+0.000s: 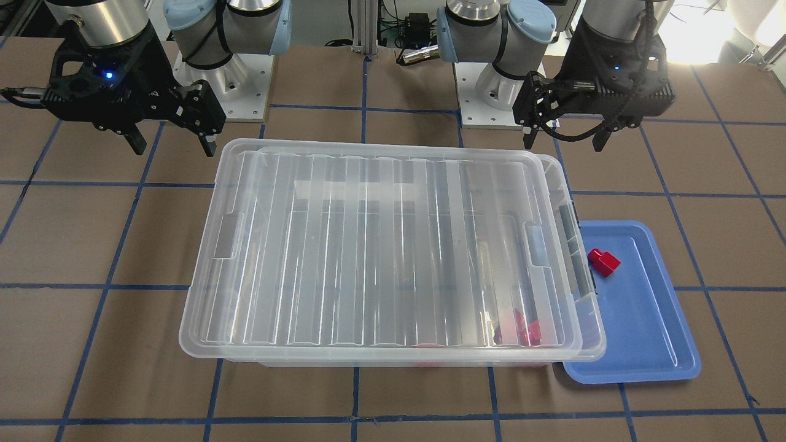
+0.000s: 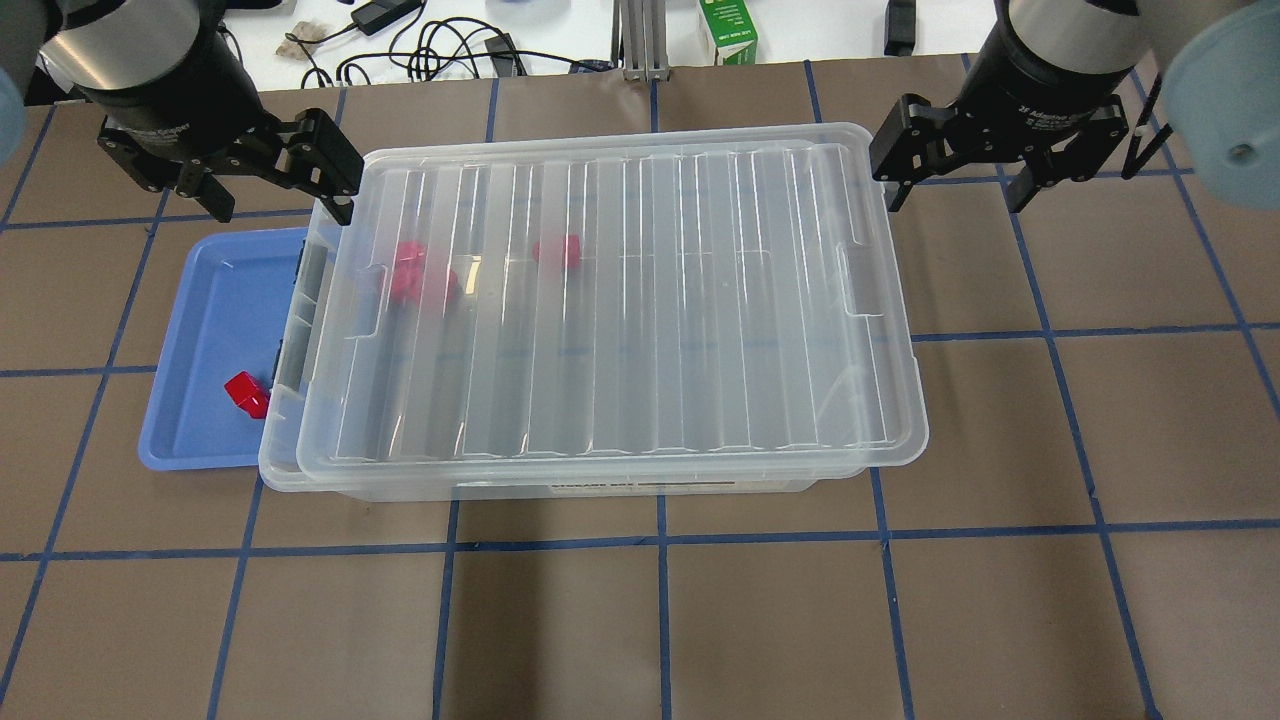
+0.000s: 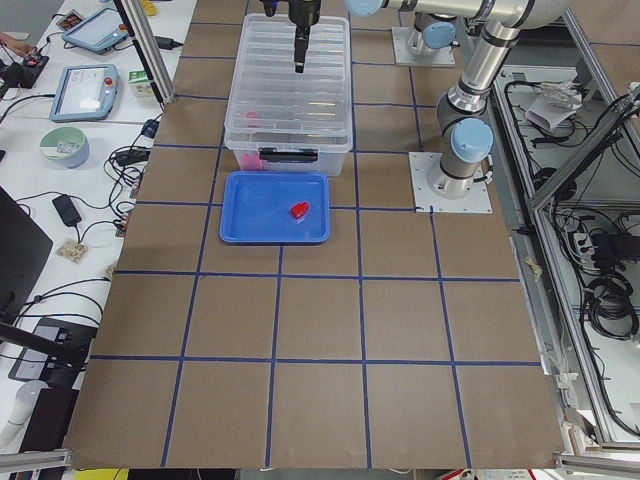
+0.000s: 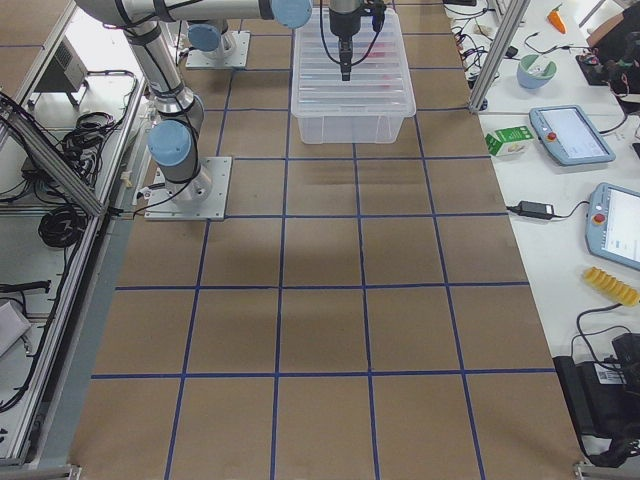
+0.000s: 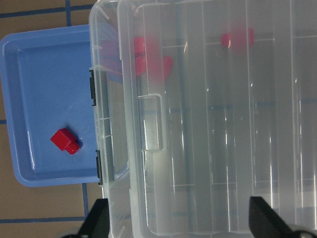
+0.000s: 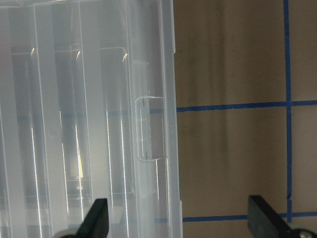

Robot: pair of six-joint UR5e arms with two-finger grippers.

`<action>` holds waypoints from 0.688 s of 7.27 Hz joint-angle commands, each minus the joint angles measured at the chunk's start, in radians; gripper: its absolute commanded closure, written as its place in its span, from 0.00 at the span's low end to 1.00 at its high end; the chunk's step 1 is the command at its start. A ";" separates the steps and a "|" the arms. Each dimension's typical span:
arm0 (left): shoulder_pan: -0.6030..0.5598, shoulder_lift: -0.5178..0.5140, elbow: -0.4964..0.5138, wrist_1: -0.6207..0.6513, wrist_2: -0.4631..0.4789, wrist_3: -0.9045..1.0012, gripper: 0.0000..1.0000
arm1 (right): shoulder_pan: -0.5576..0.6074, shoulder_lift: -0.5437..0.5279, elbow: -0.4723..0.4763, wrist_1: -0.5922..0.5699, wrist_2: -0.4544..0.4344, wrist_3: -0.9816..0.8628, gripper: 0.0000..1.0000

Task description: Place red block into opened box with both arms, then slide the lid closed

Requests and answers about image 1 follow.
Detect clear plastic storage box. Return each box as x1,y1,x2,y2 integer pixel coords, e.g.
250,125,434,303
221,147,607,369

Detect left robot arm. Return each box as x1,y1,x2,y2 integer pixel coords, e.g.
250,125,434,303
436,1,676,152

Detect blue plastic tray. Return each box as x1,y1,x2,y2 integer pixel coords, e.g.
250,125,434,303
564,220,702,384

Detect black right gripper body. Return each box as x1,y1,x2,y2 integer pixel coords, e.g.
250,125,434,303
40,20,227,136

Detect clear plastic box lid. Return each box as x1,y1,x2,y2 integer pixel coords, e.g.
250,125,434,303
179,139,584,359

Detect aluminium frame post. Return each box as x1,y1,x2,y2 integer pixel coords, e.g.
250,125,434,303
349,1,379,59

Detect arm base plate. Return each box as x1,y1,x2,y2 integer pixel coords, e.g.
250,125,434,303
454,62,523,131
173,52,277,123

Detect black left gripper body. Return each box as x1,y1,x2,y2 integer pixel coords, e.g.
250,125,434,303
513,27,676,130

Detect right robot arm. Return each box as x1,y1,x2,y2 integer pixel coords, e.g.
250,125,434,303
32,1,291,157

